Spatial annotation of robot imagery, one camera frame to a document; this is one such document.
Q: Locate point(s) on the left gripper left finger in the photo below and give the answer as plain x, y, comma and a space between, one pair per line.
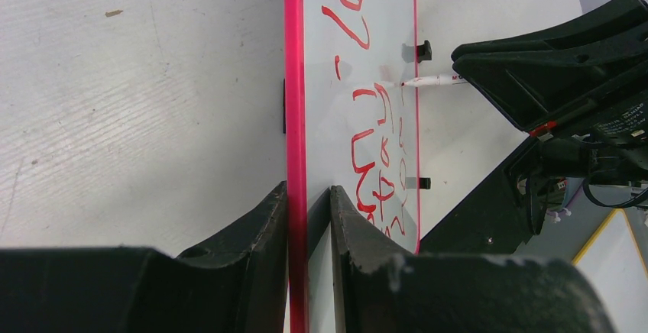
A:
234, 281

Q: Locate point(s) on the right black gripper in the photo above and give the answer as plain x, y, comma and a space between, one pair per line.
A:
581, 80

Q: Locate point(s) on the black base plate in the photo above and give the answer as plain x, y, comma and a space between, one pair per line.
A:
486, 221

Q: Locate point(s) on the red capped whiteboard marker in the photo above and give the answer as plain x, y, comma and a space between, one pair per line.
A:
447, 79

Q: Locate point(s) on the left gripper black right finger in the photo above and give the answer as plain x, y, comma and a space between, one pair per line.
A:
380, 286

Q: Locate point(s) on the pink framed whiteboard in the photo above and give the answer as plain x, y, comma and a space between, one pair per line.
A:
351, 122

